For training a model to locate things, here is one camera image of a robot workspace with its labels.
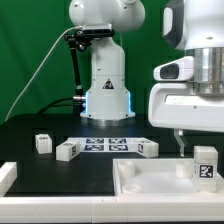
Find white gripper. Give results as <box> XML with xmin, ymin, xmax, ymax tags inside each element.
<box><xmin>148</xmin><ymin>83</ymin><xmax>224</xmax><ymax>157</ymax></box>

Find white square table top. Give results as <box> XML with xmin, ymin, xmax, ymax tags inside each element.
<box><xmin>113</xmin><ymin>158</ymin><xmax>224</xmax><ymax>196</ymax></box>

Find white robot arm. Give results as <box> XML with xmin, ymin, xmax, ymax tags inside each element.
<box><xmin>69</xmin><ymin>0</ymin><xmax>224</xmax><ymax>146</ymax></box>

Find white U-shaped obstacle fence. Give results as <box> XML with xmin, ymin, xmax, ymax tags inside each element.
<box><xmin>0</xmin><ymin>162</ymin><xmax>224</xmax><ymax>224</ymax></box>

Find apriltag base sheet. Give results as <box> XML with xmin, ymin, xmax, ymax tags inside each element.
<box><xmin>68</xmin><ymin>137</ymin><xmax>149</xmax><ymax>152</ymax></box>

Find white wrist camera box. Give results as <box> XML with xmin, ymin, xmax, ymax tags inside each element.
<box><xmin>153</xmin><ymin>56</ymin><xmax>194</xmax><ymax>82</ymax></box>

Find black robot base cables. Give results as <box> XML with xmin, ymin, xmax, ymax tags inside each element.
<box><xmin>39</xmin><ymin>96</ymin><xmax>83</xmax><ymax>115</ymax></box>

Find grey camera on mount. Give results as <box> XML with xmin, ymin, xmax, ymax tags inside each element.
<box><xmin>82</xmin><ymin>24</ymin><xmax>112</xmax><ymax>36</ymax></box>

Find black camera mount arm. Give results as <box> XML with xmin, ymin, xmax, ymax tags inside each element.
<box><xmin>64</xmin><ymin>31</ymin><xmax>91</xmax><ymax>116</ymax></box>

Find white camera cable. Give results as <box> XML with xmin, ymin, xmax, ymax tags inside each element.
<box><xmin>3</xmin><ymin>25</ymin><xmax>84</xmax><ymax>123</ymax></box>

